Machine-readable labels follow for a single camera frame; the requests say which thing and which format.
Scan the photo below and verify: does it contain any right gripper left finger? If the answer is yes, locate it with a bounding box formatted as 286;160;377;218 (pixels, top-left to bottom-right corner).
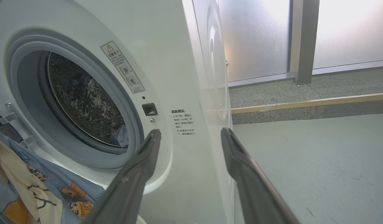
83;129;162;224

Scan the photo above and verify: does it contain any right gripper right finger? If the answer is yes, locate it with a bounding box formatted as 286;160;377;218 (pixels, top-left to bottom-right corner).
220;127;301;224

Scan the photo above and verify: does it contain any blue and cream cartoon garment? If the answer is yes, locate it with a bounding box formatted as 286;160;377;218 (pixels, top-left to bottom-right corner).
0;129;105;224

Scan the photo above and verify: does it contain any black door latch socket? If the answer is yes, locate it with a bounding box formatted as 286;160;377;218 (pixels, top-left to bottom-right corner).
142;103;158;116

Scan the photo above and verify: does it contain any perforated steel washer drum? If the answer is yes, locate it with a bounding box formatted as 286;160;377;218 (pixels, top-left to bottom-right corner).
47;51;128;147

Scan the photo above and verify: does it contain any white front-load washing machine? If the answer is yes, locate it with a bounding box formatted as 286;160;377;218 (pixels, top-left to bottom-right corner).
0;0;235;224

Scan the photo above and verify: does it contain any grey rubber door gasket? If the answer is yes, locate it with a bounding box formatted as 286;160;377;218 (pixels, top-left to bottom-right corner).
6;33;145;171

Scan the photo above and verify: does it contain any metal door hinge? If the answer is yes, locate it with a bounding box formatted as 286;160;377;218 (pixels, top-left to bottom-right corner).
0;103;39;147

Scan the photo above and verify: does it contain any wooden floor strip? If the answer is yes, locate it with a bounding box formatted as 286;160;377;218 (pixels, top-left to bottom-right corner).
230;92;383;114

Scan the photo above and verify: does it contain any grey warning sticker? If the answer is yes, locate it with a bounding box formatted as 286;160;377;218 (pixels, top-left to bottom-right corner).
101;41;145;94

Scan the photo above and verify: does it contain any frosted glass panel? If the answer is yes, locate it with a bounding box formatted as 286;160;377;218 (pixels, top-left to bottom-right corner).
218;0;291;83
313;0;383;70

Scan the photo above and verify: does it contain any grey metal window post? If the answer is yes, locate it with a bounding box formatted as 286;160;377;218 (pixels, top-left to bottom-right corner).
290;0;319;85

